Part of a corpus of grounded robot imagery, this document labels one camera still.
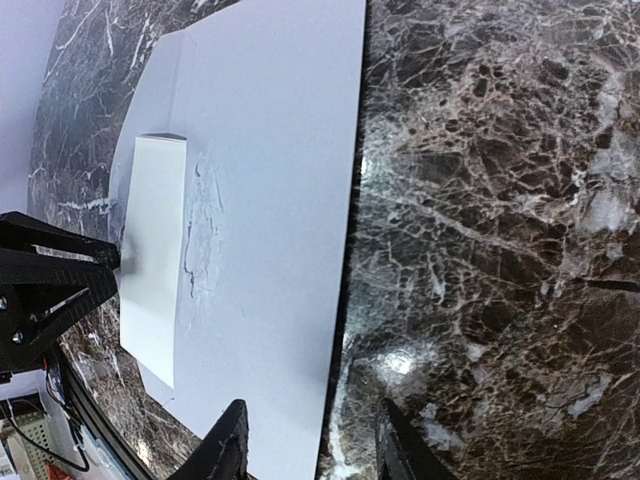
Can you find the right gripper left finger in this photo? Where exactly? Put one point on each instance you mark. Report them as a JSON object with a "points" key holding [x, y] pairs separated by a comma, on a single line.
{"points": [[223, 453]]}

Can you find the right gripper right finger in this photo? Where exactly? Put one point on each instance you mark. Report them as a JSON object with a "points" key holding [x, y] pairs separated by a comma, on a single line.
{"points": [[401, 453]]}

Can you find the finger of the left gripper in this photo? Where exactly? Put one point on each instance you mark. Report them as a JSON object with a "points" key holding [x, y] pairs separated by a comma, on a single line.
{"points": [[50, 280]]}

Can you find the beige decorated letter paper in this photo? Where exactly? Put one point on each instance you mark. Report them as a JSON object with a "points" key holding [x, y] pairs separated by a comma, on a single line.
{"points": [[151, 248]]}

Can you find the grey envelope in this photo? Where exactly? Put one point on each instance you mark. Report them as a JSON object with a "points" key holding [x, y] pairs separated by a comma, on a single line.
{"points": [[266, 93]]}

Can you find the black front table rail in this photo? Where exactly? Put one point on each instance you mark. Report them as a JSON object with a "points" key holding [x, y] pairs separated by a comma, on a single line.
{"points": [[86, 409]]}

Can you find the white slotted cable duct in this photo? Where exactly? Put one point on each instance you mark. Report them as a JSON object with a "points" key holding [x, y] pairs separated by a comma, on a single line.
{"points": [[25, 434]]}

